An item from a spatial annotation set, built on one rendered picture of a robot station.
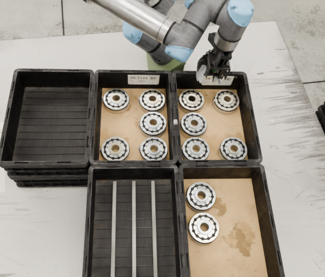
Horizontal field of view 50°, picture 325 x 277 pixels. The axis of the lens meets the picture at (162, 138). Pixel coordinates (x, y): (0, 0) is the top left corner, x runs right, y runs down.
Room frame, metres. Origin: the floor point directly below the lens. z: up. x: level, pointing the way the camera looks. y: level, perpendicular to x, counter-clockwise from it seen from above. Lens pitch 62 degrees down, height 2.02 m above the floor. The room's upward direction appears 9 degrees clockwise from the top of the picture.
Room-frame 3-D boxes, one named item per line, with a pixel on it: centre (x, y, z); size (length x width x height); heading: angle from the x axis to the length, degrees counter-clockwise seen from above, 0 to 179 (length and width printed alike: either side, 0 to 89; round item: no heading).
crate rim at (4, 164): (0.61, 0.41, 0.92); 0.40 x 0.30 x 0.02; 10
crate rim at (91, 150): (0.67, 0.12, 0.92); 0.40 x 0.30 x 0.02; 10
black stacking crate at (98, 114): (0.67, 0.12, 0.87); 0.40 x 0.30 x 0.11; 10
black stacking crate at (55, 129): (0.61, 0.41, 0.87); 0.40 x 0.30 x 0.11; 10
